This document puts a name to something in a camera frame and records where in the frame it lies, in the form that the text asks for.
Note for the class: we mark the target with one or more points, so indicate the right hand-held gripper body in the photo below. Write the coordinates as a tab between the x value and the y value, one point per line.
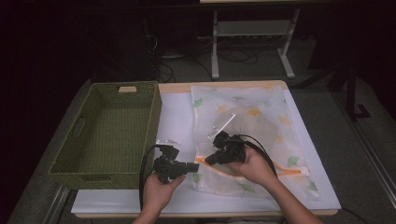
233	151

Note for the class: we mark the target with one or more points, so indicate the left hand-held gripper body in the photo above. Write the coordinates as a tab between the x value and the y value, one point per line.
169	168

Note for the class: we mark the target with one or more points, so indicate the beige cloth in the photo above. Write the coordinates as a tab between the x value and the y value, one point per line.
261	129

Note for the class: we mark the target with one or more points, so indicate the green woven basket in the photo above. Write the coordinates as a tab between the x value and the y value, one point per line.
115	133

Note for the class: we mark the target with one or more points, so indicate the leaf-print mesh laundry bag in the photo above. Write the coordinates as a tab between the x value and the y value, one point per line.
280	105

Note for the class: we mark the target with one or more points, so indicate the person's right hand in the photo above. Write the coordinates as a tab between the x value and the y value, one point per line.
255	169

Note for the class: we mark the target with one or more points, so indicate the person's left hand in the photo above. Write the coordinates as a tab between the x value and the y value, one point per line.
158	196

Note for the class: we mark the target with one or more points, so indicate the white table mat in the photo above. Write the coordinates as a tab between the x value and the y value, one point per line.
176	124

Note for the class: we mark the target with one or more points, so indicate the black stand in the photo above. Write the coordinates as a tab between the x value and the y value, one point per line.
351	93

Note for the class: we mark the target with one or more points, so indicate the white metal desk frame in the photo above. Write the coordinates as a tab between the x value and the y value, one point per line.
214	56

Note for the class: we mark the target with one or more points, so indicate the metal rail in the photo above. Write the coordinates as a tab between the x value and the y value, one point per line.
370	155
56	205

